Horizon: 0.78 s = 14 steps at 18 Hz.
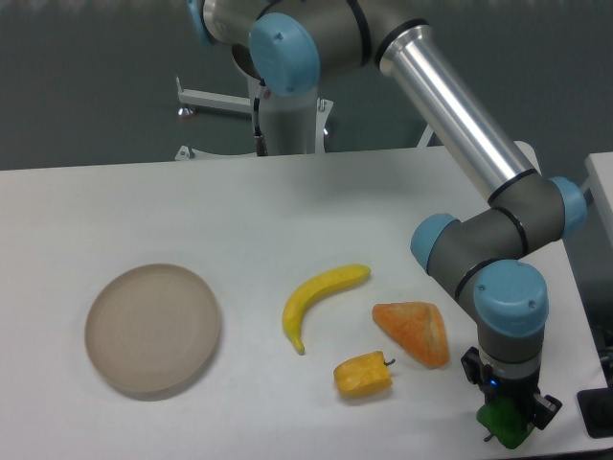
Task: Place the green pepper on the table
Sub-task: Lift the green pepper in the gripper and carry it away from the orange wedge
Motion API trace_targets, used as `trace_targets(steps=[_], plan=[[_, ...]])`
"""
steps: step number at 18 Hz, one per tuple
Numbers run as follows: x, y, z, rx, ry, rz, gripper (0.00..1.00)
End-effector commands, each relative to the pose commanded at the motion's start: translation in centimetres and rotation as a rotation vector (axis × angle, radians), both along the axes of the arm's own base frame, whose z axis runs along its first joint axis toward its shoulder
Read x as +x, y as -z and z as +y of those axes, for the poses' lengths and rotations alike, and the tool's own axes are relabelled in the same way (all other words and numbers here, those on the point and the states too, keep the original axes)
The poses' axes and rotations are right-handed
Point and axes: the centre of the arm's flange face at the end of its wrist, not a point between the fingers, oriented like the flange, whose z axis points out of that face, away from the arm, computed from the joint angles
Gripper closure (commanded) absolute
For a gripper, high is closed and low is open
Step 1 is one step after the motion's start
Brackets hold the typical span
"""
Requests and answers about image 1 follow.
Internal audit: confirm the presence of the black device at table edge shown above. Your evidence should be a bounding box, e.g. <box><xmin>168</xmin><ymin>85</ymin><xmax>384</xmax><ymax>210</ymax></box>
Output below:
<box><xmin>577</xmin><ymin>387</ymin><xmax>612</xmax><ymax>439</ymax></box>

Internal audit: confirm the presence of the beige round plate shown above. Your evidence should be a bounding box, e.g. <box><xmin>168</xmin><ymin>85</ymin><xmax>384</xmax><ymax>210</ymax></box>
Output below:
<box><xmin>84</xmin><ymin>264</ymin><xmax>221</xmax><ymax>401</ymax></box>

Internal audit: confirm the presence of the black cable on pedestal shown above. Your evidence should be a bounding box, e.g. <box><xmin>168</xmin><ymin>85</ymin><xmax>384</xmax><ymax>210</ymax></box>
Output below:
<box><xmin>252</xmin><ymin>76</ymin><xmax>270</xmax><ymax>158</ymax></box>

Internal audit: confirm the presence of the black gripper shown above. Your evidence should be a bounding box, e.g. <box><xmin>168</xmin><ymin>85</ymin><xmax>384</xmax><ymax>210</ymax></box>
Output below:
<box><xmin>461</xmin><ymin>347</ymin><xmax>562</xmax><ymax>430</ymax></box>

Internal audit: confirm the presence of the yellow toy pepper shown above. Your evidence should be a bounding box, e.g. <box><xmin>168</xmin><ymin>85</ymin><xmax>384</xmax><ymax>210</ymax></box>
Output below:
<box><xmin>333</xmin><ymin>351</ymin><xmax>396</xmax><ymax>398</ymax></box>

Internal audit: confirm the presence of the orange triangular toy bread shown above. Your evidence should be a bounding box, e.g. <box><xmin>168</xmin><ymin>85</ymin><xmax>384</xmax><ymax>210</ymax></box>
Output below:
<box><xmin>372</xmin><ymin>302</ymin><xmax>449</xmax><ymax>369</ymax></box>

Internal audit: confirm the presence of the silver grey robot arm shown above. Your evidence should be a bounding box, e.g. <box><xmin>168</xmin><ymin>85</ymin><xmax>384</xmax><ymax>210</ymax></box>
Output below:
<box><xmin>187</xmin><ymin>1</ymin><xmax>586</xmax><ymax>431</ymax></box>

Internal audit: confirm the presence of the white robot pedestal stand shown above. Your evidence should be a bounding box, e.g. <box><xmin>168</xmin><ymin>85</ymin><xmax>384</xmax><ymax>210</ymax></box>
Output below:
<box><xmin>172</xmin><ymin>45</ymin><xmax>336</xmax><ymax>163</ymax></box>

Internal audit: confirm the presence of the green toy pepper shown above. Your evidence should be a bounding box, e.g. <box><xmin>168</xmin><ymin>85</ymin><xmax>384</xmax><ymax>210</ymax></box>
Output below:
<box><xmin>476</xmin><ymin>397</ymin><xmax>532</xmax><ymax>449</ymax></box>

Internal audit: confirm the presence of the white side table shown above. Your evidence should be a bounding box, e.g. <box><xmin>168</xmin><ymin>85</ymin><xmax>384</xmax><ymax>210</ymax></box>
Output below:
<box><xmin>551</xmin><ymin>152</ymin><xmax>612</xmax><ymax>240</ymax></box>

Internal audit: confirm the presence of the yellow toy banana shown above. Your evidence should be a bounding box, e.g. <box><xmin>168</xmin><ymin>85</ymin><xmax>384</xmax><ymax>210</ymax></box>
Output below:
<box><xmin>282</xmin><ymin>264</ymin><xmax>371</xmax><ymax>356</ymax></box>

